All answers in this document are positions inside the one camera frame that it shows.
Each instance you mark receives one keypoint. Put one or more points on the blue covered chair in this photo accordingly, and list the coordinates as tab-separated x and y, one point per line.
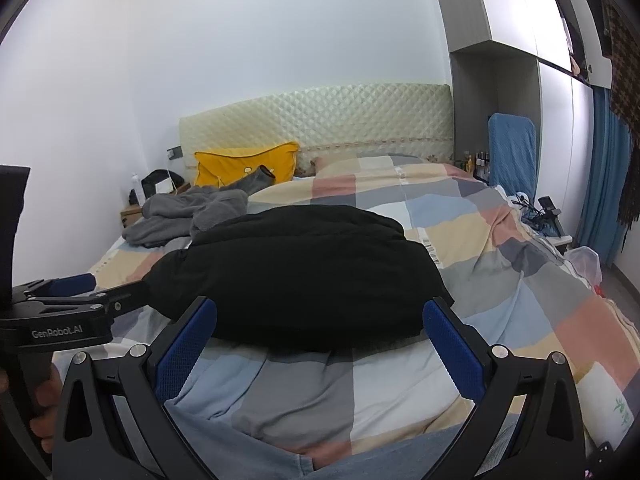
512	155

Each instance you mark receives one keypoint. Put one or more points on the blue curtain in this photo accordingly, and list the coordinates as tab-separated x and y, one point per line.
605	185

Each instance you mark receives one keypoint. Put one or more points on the wooden nightstand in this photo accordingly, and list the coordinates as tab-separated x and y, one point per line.
131	215

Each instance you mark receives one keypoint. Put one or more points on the person's blue jeans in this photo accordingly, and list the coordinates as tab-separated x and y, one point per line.
350	465

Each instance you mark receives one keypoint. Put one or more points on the brown plaid scarf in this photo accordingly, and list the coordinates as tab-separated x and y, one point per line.
622	85

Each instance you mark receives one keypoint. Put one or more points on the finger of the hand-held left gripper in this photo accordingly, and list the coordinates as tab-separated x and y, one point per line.
75	282
125	297

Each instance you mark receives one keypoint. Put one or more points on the grey wall socket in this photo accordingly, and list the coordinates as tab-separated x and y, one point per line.
175	153

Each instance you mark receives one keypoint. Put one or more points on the white plastic bag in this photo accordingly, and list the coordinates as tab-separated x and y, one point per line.
585	262

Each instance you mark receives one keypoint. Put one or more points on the black desk device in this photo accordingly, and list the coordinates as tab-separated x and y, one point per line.
549	210

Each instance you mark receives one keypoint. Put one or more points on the black padded jacket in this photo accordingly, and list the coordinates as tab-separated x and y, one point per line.
310	275

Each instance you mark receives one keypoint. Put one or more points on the grey white wardrobe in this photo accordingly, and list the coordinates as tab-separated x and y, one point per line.
505	0

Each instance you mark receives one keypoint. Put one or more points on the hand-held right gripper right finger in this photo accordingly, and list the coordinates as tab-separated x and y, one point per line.
452	351

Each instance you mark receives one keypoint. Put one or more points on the pastel patchwork quilt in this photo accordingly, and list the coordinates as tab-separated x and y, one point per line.
500	260

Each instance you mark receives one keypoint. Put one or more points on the cream quilted headboard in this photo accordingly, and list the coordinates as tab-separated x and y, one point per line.
350	115

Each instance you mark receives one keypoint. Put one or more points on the person's left hand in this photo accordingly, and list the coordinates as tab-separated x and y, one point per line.
47	391

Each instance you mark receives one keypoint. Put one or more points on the yellow pillow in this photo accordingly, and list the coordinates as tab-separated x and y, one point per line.
235	165

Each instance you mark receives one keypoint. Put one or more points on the clear water bottle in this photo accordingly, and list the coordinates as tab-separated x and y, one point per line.
135	190

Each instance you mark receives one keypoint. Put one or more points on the grey fleece garment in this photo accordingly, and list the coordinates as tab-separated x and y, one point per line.
175	215

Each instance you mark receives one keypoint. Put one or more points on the black bag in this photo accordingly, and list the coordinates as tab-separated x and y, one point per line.
155	177

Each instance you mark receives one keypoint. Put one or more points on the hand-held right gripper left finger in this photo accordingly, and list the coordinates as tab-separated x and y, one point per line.
185	346

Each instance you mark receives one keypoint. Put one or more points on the white box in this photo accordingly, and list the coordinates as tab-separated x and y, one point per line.
165	187

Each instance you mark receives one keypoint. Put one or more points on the row of cosmetic bottles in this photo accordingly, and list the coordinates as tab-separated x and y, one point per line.
475	162

